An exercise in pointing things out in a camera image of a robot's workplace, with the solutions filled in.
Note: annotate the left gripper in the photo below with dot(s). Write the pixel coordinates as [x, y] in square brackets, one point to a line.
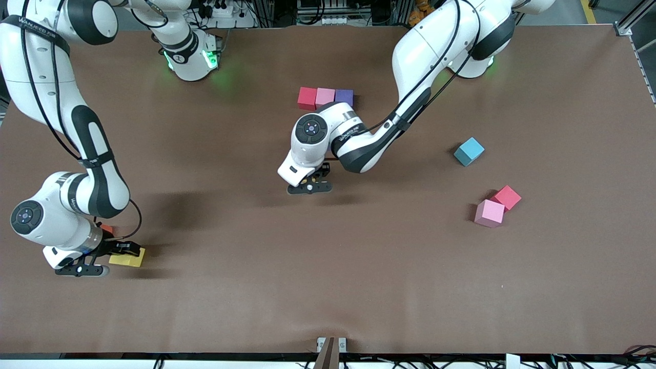
[325, 169]

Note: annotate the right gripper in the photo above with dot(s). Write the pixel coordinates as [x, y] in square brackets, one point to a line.
[111, 246]

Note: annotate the yellow foam block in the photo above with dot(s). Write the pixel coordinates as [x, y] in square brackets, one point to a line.
[128, 261]

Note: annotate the red foam block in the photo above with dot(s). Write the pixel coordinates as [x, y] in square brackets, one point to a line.
[508, 197]
[307, 98]

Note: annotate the mauve pink foam block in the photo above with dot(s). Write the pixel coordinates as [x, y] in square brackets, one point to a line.
[325, 97]

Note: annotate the purple foam block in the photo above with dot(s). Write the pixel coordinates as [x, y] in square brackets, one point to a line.
[344, 97]

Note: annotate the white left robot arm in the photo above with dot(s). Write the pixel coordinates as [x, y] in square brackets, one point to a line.
[359, 146]

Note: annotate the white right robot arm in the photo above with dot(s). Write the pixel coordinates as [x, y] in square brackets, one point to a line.
[92, 184]

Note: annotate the orange foam block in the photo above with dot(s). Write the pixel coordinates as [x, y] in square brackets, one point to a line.
[106, 228]

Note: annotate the large table cover sheet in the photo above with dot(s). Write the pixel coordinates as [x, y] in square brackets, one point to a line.
[328, 297]

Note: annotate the blue foam block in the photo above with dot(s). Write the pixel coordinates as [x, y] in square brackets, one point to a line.
[469, 151]

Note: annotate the white electronics box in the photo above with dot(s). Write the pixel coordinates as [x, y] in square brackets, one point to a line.
[323, 19]

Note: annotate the white power strip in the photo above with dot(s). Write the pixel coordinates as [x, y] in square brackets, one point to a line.
[225, 11]

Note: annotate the bag of orange items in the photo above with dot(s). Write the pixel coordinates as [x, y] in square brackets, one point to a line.
[420, 13]

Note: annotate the metal edge bracket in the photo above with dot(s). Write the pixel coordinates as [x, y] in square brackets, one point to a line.
[342, 344]

